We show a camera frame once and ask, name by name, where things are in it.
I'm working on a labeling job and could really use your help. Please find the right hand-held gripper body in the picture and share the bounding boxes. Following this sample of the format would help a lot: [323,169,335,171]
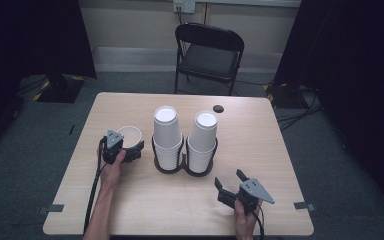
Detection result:
[216,177,276,215]

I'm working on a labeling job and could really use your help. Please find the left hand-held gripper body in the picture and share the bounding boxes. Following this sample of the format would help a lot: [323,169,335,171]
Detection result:
[100,129,145,166]

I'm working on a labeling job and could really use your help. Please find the white paper cup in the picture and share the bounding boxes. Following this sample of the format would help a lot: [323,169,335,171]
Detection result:
[115,125,144,150]

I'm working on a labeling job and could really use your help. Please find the black double cup holder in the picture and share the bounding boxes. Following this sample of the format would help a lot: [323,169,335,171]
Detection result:
[150,133,220,178]

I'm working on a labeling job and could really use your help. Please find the stack of white cups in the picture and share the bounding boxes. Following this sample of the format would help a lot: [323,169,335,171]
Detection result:
[152,105,185,172]
[186,110,219,174]

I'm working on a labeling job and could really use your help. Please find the person's left hand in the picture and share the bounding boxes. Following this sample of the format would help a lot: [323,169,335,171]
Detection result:
[97,149,128,194]

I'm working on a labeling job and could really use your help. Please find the person's right hand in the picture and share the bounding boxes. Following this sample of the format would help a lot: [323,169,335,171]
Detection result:
[233,197,265,240]

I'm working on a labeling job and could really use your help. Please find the grey tape strip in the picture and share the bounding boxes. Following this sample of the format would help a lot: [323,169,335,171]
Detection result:
[37,203,65,216]
[293,201,316,213]

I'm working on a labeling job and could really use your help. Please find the black stand base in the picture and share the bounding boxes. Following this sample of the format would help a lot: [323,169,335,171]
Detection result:
[264,82,310,110]
[32,73,87,104]

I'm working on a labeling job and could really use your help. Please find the black folding chair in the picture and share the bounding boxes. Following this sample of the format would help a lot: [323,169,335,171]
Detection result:
[174,22,246,97]

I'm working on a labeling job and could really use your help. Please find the black curtain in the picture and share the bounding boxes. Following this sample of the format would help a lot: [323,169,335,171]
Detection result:
[0,0,98,158]
[274,0,384,223]

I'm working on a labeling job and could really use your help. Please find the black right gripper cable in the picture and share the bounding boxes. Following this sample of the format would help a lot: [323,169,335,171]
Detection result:
[250,203,266,240]

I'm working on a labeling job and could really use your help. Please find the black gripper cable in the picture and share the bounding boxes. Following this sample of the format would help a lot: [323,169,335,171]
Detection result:
[250,203,266,240]
[82,137,110,235]

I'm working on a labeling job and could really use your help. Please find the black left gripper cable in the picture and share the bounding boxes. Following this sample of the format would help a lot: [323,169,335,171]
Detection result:
[82,137,110,235]

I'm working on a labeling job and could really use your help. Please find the black floor cables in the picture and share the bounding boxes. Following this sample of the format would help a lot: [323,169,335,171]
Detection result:
[274,85,323,133]

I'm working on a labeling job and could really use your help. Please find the white wall outlet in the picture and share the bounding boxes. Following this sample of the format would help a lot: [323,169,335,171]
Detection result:
[172,0,197,15]

